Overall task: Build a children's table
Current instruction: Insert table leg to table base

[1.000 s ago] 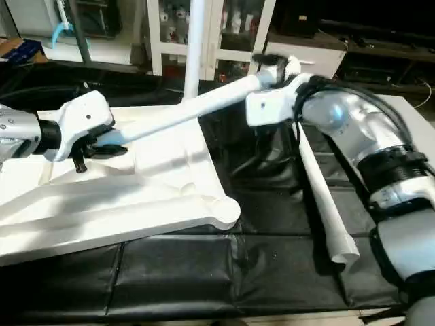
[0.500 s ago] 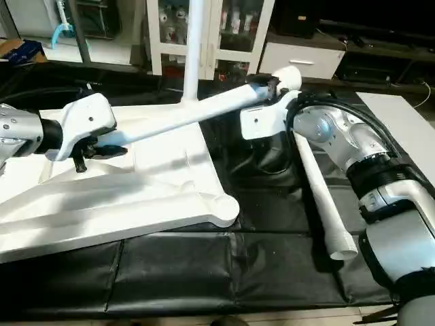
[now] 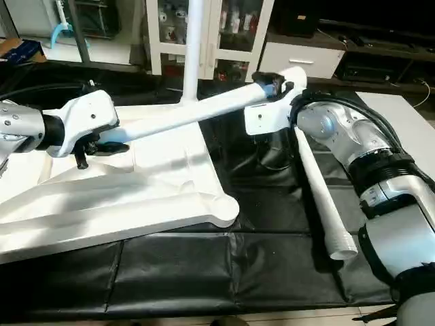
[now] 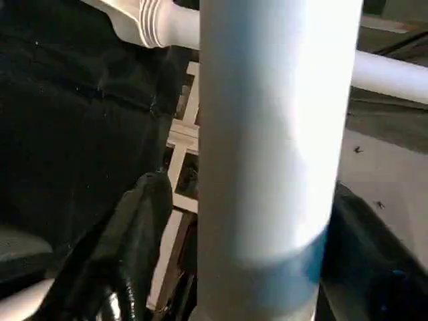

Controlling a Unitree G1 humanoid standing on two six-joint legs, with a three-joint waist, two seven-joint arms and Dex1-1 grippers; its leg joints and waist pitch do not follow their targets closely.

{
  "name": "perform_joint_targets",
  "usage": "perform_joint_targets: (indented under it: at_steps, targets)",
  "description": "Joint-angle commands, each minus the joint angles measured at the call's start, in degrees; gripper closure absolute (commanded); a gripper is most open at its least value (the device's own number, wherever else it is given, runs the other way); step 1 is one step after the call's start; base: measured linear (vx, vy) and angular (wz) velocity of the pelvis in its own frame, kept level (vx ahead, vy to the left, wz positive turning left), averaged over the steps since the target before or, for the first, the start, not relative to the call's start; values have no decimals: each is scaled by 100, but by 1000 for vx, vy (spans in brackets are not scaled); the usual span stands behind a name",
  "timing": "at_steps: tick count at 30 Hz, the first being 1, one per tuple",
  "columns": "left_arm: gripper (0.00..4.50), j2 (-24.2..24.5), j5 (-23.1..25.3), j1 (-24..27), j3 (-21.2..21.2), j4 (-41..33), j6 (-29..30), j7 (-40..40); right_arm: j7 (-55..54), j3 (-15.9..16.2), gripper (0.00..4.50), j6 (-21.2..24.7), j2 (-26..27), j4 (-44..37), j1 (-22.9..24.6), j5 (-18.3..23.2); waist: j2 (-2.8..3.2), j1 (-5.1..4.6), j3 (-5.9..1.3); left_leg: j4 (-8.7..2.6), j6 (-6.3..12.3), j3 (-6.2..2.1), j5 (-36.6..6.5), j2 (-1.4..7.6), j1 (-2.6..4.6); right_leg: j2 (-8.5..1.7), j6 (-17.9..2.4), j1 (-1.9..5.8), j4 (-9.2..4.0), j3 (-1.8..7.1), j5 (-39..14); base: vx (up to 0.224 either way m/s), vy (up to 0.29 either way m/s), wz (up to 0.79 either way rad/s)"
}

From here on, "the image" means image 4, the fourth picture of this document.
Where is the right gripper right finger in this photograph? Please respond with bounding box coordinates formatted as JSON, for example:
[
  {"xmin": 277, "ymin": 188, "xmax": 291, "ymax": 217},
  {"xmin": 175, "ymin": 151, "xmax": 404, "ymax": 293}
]
[{"xmin": 318, "ymin": 182, "xmax": 428, "ymax": 321}]

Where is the white plastic table leg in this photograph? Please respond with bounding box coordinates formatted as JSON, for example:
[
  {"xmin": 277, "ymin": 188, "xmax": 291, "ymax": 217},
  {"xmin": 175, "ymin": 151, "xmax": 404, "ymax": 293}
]
[
  {"xmin": 196, "ymin": 0, "xmax": 365, "ymax": 321},
  {"xmin": 137, "ymin": 0, "xmax": 428, "ymax": 106}
]

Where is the white glass door cabinet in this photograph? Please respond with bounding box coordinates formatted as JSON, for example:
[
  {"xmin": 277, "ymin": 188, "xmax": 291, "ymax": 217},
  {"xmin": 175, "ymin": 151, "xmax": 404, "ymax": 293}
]
[{"xmin": 147, "ymin": 60, "xmax": 201, "ymax": 312}]

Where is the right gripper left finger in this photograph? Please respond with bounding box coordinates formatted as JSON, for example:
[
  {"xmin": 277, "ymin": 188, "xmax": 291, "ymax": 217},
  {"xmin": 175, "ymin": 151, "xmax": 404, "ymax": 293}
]
[{"xmin": 40, "ymin": 171, "xmax": 175, "ymax": 321}]

